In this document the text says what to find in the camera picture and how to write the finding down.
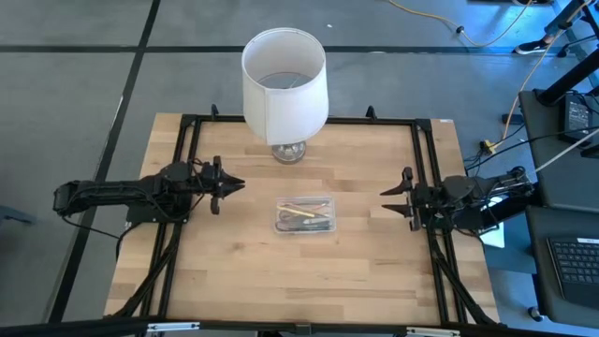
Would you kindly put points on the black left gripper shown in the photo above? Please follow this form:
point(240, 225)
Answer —
point(210, 180)

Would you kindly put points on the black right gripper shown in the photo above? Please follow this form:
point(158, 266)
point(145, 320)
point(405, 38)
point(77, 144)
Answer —
point(426, 201)

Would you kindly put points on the yellow highlighter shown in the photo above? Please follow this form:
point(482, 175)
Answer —
point(295, 211)

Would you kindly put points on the clear plastic supply box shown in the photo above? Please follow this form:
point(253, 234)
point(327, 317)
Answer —
point(330, 217)

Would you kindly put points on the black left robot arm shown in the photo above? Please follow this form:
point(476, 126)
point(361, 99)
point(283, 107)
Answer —
point(107, 192)

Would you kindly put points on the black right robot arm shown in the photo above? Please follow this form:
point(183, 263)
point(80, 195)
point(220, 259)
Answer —
point(486, 192)

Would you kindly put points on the white shade table lamp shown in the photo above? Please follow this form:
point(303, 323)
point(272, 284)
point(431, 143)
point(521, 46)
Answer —
point(285, 107)

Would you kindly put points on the yellow plug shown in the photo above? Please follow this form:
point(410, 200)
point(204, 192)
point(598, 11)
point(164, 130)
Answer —
point(489, 146)

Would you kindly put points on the black table leg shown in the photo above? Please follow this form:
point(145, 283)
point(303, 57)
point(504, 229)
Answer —
point(519, 206)
point(571, 79)

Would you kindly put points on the black power strip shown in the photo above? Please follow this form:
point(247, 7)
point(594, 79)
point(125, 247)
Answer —
point(512, 119)

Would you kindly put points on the black side table top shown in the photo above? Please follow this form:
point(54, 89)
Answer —
point(538, 281)
point(552, 154)

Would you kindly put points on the black caster wheel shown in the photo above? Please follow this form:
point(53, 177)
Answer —
point(535, 313)

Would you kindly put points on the black laptop keyboard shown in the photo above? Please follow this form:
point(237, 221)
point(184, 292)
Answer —
point(578, 267)

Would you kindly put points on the black power adapter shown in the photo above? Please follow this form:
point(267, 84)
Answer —
point(576, 117)

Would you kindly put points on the person's shoe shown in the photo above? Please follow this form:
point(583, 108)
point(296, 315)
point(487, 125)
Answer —
point(531, 47)

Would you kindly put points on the black foreground beam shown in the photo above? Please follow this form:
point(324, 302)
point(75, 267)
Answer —
point(70, 327)

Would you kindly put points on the person's leg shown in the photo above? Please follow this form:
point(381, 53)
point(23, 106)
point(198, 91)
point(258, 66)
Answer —
point(552, 36)

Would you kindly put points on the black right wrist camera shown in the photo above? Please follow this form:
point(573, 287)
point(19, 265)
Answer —
point(414, 224)

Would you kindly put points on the black table frame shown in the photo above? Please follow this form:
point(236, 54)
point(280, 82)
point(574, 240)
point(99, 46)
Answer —
point(374, 121)

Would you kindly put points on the silver beam bracket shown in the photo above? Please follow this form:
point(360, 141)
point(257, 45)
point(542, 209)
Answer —
point(173, 326)
point(433, 332)

